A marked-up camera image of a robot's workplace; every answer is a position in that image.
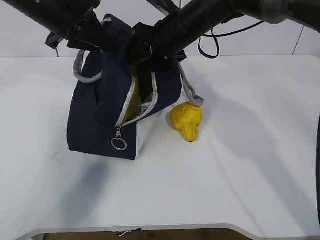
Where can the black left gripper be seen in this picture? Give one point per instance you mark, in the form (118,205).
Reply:
(88,34)

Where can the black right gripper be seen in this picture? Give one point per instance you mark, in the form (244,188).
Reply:
(157,43)

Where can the yellow banana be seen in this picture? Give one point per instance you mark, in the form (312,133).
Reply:
(135,101)

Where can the navy blue lunch bag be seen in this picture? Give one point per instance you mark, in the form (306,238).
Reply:
(103,93)

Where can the yellow pear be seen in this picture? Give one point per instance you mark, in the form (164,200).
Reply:
(186,118)

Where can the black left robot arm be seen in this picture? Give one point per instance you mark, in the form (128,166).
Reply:
(72,20)

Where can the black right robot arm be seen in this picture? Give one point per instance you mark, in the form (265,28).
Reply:
(200,16)

